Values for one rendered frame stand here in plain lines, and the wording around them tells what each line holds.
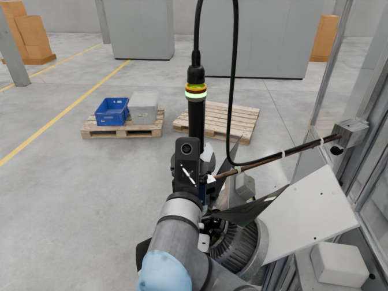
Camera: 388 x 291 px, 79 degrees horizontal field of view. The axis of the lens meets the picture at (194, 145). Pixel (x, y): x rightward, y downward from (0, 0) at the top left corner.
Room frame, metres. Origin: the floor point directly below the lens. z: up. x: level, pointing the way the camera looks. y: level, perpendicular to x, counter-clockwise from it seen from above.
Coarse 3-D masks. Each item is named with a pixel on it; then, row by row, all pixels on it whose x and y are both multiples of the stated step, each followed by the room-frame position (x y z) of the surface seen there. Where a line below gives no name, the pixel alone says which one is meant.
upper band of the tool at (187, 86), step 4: (188, 84) 0.48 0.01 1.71; (192, 84) 0.48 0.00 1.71; (196, 84) 0.49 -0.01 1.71; (200, 84) 0.48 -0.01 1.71; (204, 84) 0.48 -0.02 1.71; (188, 88) 0.45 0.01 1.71; (192, 88) 0.45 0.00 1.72; (196, 88) 0.45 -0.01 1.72; (200, 88) 0.45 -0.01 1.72; (204, 88) 0.45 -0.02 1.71; (204, 92) 0.45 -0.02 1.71; (188, 96) 0.45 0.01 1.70
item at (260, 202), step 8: (288, 184) 0.49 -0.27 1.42; (280, 192) 0.44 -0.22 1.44; (256, 200) 0.45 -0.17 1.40; (272, 200) 0.40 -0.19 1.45; (232, 208) 0.46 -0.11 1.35; (240, 208) 0.43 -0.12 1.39; (248, 208) 0.41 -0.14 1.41; (256, 208) 0.39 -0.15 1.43; (264, 208) 0.38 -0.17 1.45; (216, 216) 0.45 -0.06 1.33; (224, 216) 0.42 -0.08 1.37; (232, 216) 0.40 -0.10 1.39; (240, 216) 0.38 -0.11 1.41; (248, 216) 0.37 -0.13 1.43; (256, 216) 0.36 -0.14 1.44; (240, 224) 0.35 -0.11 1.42; (248, 224) 0.34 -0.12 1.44
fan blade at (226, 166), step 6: (240, 138) 0.73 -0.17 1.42; (234, 144) 0.72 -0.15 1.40; (234, 150) 0.77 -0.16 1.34; (234, 156) 0.82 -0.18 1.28; (228, 162) 0.73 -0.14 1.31; (222, 168) 0.69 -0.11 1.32; (228, 168) 0.75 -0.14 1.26; (216, 174) 0.65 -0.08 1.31; (222, 180) 0.70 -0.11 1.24; (216, 186) 0.66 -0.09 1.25
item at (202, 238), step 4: (200, 236) 0.48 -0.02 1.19; (204, 236) 0.48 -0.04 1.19; (208, 236) 0.48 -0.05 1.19; (200, 240) 0.47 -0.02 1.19; (204, 240) 0.47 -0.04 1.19; (208, 240) 0.47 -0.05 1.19; (200, 244) 0.46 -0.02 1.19; (204, 244) 0.46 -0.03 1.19; (208, 244) 0.46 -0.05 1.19; (200, 248) 0.44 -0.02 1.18; (204, 248) 0.44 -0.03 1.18
